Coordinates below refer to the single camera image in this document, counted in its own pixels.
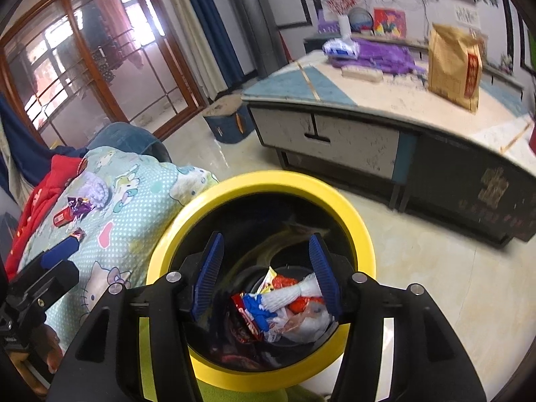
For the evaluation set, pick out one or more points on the white and blue tissue pack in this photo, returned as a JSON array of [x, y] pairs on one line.
[[341, 48]]

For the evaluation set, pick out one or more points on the white plastic bag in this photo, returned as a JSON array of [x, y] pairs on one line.
[[307, 326]]

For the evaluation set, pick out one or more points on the purple wrapper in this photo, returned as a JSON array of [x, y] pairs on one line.
[[81, 206]]

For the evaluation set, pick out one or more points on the blue curtain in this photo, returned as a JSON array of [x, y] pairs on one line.
[[21, 142], [213, 16]]

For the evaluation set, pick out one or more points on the white foam net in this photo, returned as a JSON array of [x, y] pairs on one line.
[[97, 190]]

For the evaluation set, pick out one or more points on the small square stool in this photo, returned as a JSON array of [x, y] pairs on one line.
[[228, 123]]

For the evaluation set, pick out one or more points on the brown paper bag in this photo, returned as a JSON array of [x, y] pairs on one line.
[[450, 67]]

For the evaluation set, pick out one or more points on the dark brown wrapper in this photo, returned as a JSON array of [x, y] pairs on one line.
[[77, 234]]

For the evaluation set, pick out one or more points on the cartoon cat printed blanket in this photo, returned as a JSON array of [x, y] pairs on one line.
[[125, 201]]

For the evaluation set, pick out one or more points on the colourful picture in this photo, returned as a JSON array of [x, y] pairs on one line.
[[389, 23]]

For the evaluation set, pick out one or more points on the beige curtain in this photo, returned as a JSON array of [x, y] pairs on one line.
[[192, 29]]

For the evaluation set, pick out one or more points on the white power strip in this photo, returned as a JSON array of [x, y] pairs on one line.
[[362, 74]]

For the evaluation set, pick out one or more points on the red flower printed blanket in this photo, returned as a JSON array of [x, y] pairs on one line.
[[37, 205]]

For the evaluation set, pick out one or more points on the red packet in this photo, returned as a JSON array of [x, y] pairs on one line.
[[63, 217]]

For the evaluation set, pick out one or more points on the purple cloth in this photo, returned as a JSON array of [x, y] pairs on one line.
[[385, 56]]

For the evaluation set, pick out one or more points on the person's left hand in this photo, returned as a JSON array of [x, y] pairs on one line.
[[50, 347]]

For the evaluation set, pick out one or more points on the wooden framed glass door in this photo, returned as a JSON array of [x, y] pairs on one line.
[[96, 56]]

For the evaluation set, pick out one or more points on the red snack wrapper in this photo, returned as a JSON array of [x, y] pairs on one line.
[[243, 318]]

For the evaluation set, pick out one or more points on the round blue ornament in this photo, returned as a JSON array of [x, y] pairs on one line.
[[360, 19]]

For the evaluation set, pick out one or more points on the white vase with red flowers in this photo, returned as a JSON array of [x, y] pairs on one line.
[[344, 27]]

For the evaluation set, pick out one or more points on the silver tower air conditioner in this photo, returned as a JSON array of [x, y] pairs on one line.
[[259, 21]]

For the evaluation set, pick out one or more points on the yellow rimmed trash bin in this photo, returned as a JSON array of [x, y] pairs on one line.
[[268, 184]]

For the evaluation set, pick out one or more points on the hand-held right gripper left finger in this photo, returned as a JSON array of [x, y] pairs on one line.
[[207, 276]]

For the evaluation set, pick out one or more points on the blue plastic bag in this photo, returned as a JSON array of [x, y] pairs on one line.
[[255, 301]]

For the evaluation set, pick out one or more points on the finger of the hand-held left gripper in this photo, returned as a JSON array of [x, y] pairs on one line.
[[63, 251]]

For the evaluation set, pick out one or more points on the white and blue coffee table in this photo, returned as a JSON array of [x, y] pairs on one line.
[[377, 104]]

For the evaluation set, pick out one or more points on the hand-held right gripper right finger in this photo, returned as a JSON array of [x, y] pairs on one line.
[[324, 276]]

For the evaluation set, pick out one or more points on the purple box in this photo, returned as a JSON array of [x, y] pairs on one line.
[[326, 25]]

